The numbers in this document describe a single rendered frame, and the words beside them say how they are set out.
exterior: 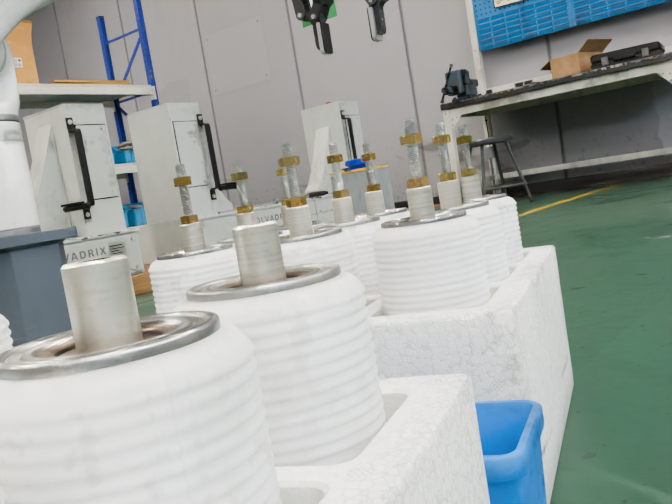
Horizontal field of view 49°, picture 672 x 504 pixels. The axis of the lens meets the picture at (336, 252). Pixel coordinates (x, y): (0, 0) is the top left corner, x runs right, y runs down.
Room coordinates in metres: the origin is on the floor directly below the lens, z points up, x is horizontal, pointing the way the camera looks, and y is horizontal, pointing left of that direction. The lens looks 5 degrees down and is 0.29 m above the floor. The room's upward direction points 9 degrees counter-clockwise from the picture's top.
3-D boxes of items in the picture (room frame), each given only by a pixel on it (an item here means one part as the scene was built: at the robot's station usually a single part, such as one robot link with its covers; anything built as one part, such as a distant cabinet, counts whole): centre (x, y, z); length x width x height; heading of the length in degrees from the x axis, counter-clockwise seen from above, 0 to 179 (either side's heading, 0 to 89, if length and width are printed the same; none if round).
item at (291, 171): (0.70, 0.03, 0.30); 0.01 x 0.01 x 0.08
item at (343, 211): (0.81, -0.02, 0.26); 0.02 x 0.02 x 0.03
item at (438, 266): (0.65, -0.08, 0.16); 0.10 x 0.10 x 0.18
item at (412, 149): (0.65, -0.08, 0.30); 0.01 x 0.01 x 0.08
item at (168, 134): (4.12, 0.35, 0.45); 1.51 x 0.57 x 0.74; 142
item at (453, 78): (5.25, -1.04, 0.87); 0.41 x 0.17 x 0.25; 142
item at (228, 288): (0.36, 0.04, 0.25); 0.08 x 0.08 x 0.01
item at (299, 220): (0.70, 0.03, 0.26); 0.02 x 0.02 x 0.03
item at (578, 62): (5.15, -1.84, 0.87); 0.40 x 0.30 x 0.23; 38
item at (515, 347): (0.81, -0.02, 0.09); 0.39 x 0.39 x 0.18; 68
